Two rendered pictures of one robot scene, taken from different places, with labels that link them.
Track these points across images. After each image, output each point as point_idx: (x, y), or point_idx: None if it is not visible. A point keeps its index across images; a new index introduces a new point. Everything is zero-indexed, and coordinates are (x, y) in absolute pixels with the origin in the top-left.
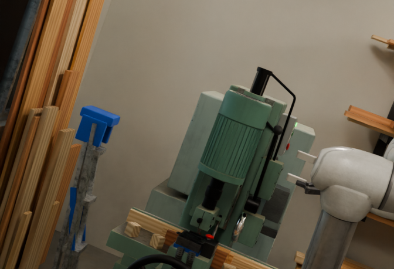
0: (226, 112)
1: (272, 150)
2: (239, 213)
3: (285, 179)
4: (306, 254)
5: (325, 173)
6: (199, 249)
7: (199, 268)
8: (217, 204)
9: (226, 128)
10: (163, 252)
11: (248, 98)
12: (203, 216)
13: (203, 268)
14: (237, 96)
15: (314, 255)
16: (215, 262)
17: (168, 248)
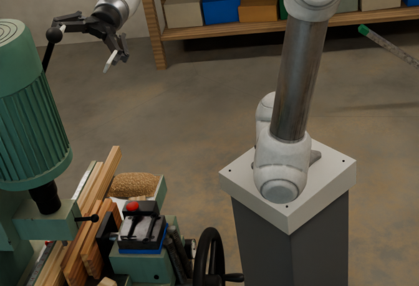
0: (17, 85)
1: None
2: None
3: (105, 71)
4: (303, 74)
5: None
6: (165, 219)
7: (176, 228)
8: (19, 199)
9: (33, 101)
10: (125, 282)
11: (22, 32)
12: (74, 214)
13: (177, 223)
14: (12, 45)
15: (317, 65)
16: (117, 222)
17: (99, 281)
